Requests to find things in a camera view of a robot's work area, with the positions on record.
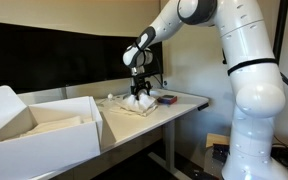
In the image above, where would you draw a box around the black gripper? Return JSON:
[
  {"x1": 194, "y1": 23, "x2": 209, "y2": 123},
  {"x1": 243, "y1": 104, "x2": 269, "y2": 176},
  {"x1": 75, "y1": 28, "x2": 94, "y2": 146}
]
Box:
[{"x1": 130, "y1": 66, "x2": 152, "y2": 99}]

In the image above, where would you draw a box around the white cloth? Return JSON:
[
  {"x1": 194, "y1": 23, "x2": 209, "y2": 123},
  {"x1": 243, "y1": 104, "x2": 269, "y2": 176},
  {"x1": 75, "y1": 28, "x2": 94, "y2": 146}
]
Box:
[
  {"x1": 121, "y1": 93, "x2": 156, "y2": 113},
  {"x1": 110, "y1": 99, "x2": 158, "y2": 117},
  {"x1": 21, "y1": 116, "x2": 93, "y2": 137}
]

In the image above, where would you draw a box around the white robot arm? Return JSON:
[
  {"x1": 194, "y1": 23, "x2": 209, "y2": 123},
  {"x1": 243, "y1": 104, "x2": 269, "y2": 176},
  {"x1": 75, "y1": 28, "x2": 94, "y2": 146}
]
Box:
[{"x1": 123, "y1": 0, "x2": 288, "y2": 180}]

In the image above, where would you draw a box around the folded white cloth on table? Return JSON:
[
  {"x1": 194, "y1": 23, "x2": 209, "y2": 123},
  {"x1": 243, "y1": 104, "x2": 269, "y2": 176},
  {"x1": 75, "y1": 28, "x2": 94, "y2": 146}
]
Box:
[{"x1": 110, "y1": 99, "x2": 158, "y2": 117}]

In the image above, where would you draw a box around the red and blue small box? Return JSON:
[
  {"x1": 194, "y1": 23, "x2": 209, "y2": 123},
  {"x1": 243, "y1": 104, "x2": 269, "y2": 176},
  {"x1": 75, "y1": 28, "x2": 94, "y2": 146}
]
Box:
[{"x1": 157, "y1": 95, "x2": 177, "y2": 105}]

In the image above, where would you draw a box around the white cloth in box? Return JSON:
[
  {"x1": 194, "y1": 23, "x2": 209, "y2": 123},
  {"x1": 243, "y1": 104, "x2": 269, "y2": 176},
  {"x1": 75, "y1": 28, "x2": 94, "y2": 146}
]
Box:
[{"x1": 21, "y1": 116, "x2": 93, "y2": 137}]

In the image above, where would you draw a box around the white cardboard box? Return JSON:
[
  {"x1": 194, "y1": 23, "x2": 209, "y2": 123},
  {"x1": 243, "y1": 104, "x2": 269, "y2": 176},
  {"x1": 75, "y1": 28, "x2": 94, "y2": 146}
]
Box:
[{"x1": 0, "y1": 86, "x2": 103, "y2": 180}]

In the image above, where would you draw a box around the small white knob object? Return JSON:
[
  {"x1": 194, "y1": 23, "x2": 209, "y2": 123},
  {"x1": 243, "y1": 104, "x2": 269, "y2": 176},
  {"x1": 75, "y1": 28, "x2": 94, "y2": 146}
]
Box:
[{"x1": 107, "y1": 93, "x2": 114, "y2": 101}]

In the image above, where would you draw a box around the white desk leg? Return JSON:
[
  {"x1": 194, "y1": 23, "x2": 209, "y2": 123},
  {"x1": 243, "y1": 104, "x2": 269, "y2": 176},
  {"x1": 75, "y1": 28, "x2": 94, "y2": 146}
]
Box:
[{"x1": 148, "y1": 120, "x2": 191, "y2": 180}]

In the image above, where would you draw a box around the black vertical pole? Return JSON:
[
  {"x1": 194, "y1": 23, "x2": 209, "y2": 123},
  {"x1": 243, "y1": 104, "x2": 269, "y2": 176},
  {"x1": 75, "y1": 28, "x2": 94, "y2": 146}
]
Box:
[{"x1": 273, "y1": 0, "x2": 288, "y2": 62}]

